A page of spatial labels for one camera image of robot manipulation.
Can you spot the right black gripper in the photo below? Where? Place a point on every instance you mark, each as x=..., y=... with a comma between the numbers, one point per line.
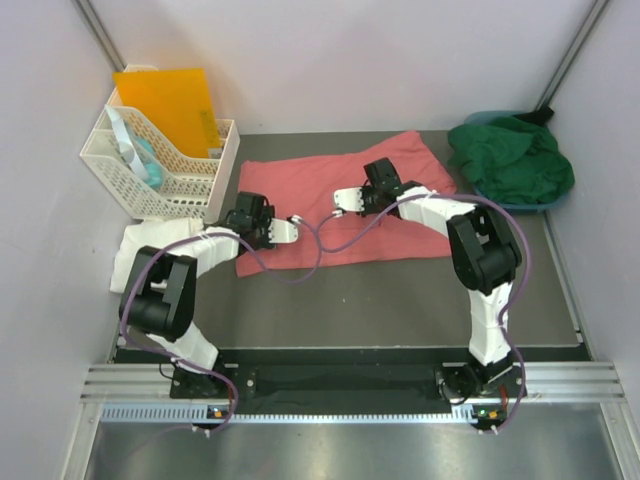
x=366, y=211

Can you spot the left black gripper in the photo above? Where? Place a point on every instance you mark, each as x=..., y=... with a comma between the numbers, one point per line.
x=263, y=243

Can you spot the pink t shirt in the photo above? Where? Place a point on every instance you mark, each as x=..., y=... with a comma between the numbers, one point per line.
x=335, y=234

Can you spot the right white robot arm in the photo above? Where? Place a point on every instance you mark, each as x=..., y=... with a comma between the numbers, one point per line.
x=484, y=252

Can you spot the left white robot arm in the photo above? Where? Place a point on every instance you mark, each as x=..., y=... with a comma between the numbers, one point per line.
x=159, y=297

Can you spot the white folded t shirt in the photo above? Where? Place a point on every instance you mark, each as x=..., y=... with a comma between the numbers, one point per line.
x=153, y=233

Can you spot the white perforated desk organizer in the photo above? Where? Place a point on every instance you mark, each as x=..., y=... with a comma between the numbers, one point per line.
x=159, y=148

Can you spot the blue laundry basket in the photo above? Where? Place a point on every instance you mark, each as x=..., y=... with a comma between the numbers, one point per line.
x=485, y=117

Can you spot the green t shirt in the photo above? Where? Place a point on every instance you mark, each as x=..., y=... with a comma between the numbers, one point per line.
x=511, y=161

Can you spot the orange plastic board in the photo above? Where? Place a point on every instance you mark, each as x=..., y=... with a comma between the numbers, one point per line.
x=178, y=103

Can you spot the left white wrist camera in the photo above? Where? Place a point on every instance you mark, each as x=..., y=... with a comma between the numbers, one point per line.
x=282, y=231

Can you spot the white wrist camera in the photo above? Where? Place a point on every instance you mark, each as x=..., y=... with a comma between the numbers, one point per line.
x=282, y=231
x=351, y=200

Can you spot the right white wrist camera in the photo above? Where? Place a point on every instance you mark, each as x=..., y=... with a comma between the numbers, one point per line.
x=351, y=200

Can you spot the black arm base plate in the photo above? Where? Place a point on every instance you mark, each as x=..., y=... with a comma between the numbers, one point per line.
x=364, y=380

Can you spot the grey slotted cable duct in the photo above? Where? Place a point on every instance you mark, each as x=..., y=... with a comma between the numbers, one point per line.
x=209, y=415

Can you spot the aluminium frame rail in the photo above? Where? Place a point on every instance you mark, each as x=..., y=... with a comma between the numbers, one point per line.
x=100, y=34

